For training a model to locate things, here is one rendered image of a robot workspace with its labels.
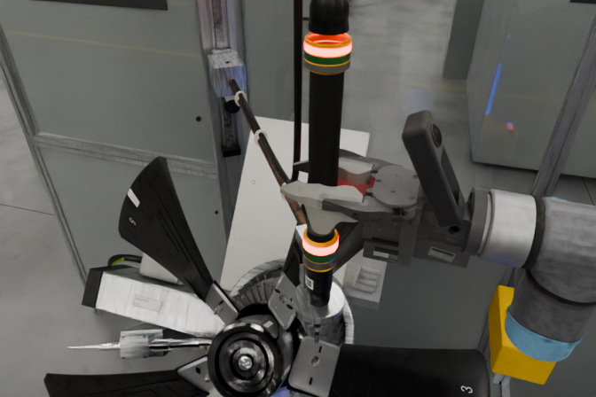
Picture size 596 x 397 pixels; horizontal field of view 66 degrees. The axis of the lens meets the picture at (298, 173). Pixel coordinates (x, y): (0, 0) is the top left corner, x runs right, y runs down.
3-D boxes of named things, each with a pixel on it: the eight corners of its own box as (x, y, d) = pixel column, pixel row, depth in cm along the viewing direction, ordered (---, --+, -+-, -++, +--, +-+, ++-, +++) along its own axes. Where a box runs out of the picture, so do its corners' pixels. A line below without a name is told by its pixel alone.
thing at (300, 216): (228, 84, 102) (227, 79, 102) (234, 83, 103) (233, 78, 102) (305, 241, 60) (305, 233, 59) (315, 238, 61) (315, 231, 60)
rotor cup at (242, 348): (224, 303, 81) (192, 317, 68) (303, 296, 78) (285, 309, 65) (232, 389, 79) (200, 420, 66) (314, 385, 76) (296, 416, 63)
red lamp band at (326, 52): (298, 43, 43) (298, 35, 43) (341, 39, 44) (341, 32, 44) (313, 59, 40) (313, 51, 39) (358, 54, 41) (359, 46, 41)
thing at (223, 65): (210, 83, 112) (206, 50, 107) (238, 80, 114) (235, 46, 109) (217, 100, 104) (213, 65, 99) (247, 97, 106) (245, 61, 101)
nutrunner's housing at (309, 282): (300, 307, 65) (301, -46, 39) (325, 300, 66) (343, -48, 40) (309, 330, 62) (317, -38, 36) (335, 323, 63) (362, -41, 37)
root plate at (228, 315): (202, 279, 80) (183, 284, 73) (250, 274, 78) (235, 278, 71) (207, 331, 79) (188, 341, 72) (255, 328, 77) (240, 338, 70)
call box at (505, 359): (486, 315, 105) (497, 283, 99) (533, 325, 102) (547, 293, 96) (489, 377, 92) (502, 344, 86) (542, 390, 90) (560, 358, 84)
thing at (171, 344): (238, 346, 82) (70, 352, 90) (237, 334, 83) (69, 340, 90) (233, 350, 80) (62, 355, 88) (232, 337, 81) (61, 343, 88)
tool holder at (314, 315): (281, 280, 66) (280, 229, 60) (327, 269, 68) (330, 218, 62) (301, 330, 59) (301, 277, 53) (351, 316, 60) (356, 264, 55)
